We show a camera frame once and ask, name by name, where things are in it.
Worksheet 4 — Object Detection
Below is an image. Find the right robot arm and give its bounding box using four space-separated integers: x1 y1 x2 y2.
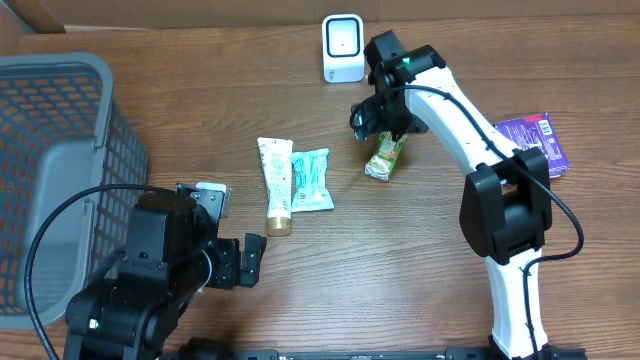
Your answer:
350 31 552 359

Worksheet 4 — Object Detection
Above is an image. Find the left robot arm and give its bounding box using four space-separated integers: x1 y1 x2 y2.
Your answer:
63 182 267 359

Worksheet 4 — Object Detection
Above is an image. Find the teal snack packet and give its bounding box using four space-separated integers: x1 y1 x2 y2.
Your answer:
290 148 335 212

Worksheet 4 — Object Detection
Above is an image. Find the purple sanitary pad pack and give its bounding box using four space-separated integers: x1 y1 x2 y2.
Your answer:
495 113 571 178

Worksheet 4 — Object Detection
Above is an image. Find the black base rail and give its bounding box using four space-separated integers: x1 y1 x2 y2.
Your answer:
232 348 586 360

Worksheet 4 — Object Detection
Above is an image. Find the green yellow snack pack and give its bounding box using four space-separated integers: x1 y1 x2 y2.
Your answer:
364 132 407 181

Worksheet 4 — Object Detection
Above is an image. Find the white barcode scanner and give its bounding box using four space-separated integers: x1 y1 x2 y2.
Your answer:
321 14 365 83

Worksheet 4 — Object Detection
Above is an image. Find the grey plastic basket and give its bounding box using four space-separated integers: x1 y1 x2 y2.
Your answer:
1 53 149 330

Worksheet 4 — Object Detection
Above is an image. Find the white cream tube gold cap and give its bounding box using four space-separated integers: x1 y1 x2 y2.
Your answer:
257 137 293 237

